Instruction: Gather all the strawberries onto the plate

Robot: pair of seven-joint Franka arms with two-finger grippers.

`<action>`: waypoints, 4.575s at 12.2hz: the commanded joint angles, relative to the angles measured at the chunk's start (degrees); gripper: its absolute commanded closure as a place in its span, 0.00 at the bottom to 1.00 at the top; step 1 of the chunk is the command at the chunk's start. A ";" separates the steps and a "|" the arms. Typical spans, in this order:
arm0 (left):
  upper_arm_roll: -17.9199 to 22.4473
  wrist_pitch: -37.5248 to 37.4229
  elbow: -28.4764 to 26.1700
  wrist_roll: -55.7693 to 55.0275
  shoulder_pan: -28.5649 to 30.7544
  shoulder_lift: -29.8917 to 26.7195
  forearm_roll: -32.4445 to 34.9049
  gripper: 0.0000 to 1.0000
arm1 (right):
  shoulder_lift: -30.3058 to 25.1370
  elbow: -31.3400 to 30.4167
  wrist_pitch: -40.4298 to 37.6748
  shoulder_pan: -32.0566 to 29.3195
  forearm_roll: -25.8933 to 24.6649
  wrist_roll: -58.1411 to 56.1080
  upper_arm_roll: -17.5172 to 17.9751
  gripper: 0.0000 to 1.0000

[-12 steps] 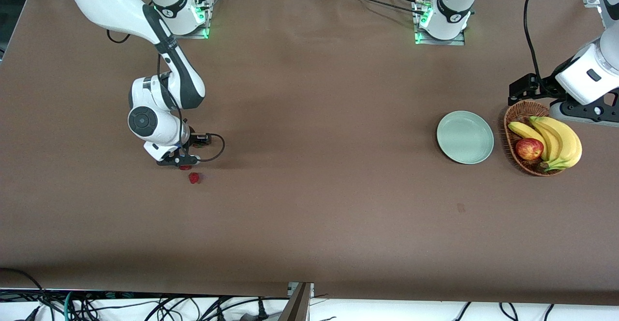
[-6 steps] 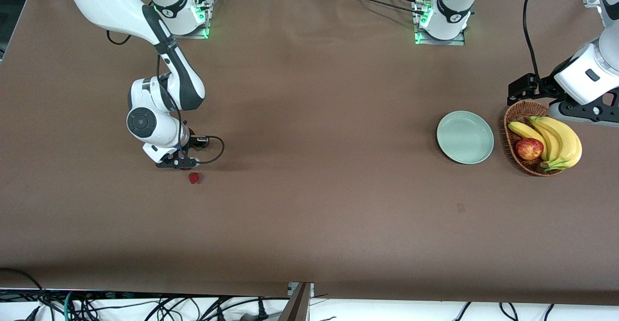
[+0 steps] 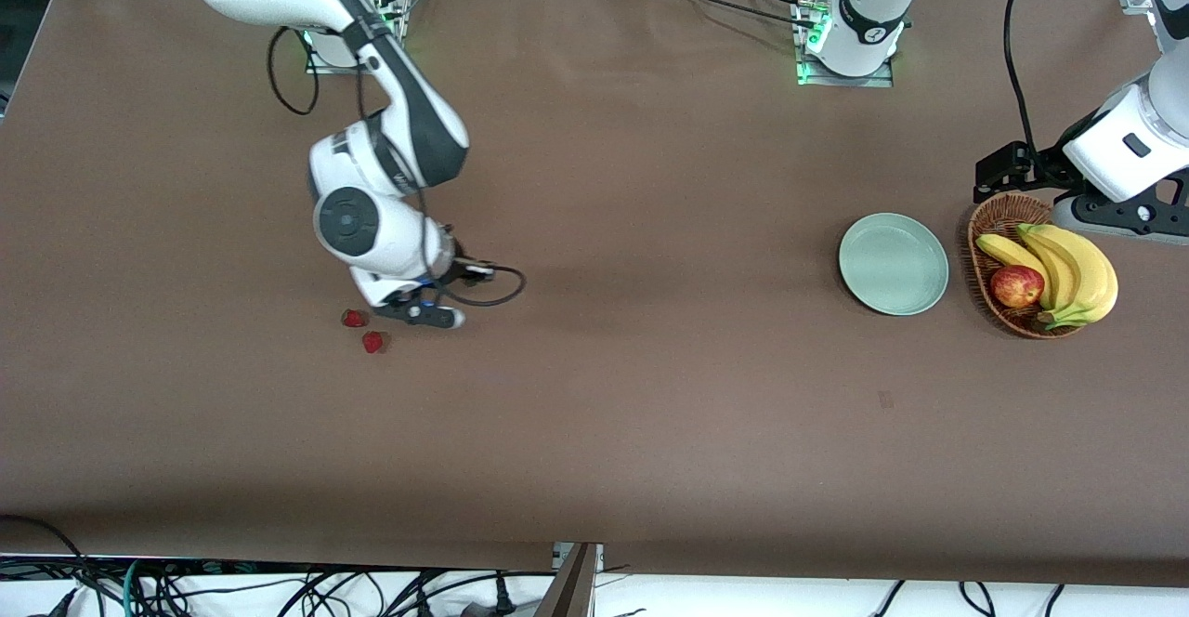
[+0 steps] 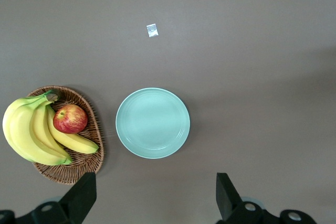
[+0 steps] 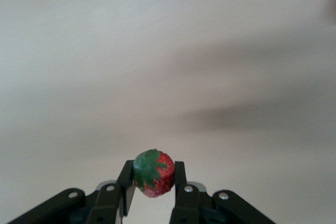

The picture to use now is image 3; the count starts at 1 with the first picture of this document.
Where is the thick black floor cable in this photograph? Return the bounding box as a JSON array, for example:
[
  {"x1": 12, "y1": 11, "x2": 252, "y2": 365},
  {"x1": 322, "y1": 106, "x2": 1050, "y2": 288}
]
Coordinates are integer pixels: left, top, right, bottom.
[{"x1": 0, "y1": 513, "x2": 98, "y2": 595}]

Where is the yellow banana bunch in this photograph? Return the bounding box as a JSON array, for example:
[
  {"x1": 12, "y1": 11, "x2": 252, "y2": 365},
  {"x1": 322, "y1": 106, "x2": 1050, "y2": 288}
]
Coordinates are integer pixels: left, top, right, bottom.
[{"x1": 975, "y1": 223, "x2": 1119, "y2": 331}]

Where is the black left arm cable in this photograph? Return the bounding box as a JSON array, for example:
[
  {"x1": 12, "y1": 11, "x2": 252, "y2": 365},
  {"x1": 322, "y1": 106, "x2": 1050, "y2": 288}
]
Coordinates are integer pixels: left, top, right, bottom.
[{"x1": 1003, "y1": 0, "x2": 1047, "y2": 159}]

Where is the brown table cover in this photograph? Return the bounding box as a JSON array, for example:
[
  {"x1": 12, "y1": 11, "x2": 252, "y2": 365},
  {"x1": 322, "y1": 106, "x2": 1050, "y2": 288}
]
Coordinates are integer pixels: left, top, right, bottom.
[{"x1": 0, "y1": 0, "x2": 1189, "y2": 590}]

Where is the grey metal frame post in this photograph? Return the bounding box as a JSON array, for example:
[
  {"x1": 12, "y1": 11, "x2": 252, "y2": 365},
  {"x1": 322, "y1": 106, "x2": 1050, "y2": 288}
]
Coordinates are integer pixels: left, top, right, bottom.
[{"x1": 534, "y1": 543, "x2": 605, "y2": 617}]

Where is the brown wicker basket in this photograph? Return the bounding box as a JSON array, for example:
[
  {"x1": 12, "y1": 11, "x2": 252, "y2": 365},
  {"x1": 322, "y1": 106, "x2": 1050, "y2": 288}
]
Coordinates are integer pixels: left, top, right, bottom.
[{"x1": 967, "y1": 193, "x2": 1088, "y2": 339}]

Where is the pale green plate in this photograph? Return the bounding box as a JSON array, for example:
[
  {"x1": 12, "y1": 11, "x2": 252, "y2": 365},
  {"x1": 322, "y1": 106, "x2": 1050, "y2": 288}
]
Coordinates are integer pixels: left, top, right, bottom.
[{"x1": 838, "y1": 213, "x2": 950, "y2": 317}]

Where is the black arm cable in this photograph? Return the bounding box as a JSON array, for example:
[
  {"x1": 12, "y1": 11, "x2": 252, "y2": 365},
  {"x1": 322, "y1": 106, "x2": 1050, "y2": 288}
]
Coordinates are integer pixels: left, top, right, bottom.
[
  {"x1": 1003, "y1": 0, "x2": 1047, "y2": 159},
  {"x1": 268, "y1": 27, "x2": 528, "y2": 309}
]

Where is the red apple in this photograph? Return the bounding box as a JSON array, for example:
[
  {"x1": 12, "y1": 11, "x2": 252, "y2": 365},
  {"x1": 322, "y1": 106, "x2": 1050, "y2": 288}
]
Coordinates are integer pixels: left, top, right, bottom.
[{"x1": 989, "y1": 265, "x2": 1046, "y2": 309}]

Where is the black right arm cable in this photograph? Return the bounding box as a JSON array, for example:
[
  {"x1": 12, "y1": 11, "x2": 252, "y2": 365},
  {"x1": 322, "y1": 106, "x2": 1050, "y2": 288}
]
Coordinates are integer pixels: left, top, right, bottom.
[{"x1": 268, "y1": 27, "x2": 528, "y2": 309}]

